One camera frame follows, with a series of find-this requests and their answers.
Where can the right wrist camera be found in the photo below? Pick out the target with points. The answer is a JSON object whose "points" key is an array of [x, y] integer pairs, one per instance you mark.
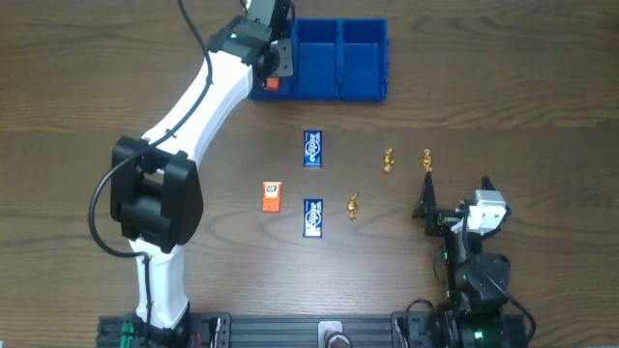
{"points": [[483, 210]]}

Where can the mounting rail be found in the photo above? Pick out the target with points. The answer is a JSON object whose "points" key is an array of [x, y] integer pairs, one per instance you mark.
{"points": [[290, 331]]}

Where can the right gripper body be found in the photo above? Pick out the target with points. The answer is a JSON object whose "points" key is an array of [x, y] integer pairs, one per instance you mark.
{"points": [[441, 224]]}

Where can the gold candy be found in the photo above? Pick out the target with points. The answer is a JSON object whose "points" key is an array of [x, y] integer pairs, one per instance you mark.
{"points": [[388, 160], [353, 206], [427, 160]]}

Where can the blue candy pack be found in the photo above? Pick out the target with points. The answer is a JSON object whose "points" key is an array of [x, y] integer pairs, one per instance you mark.
{"points": [[313, 149], [313, 218]]}

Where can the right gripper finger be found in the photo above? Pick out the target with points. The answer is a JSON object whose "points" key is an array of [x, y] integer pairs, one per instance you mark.
{"points": [[427, 198], [487, 184]]}

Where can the blue tray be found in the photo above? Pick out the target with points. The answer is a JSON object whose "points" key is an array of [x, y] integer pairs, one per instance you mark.
{"points": [[360, 67]]}

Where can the orange candy box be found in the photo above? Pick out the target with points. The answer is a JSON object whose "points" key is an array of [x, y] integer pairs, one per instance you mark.
{"points": [[272, 84], [272, 198]]}

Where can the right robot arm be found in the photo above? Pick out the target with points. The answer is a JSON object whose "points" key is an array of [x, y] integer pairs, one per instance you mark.
{"points": [[486, 278]]}

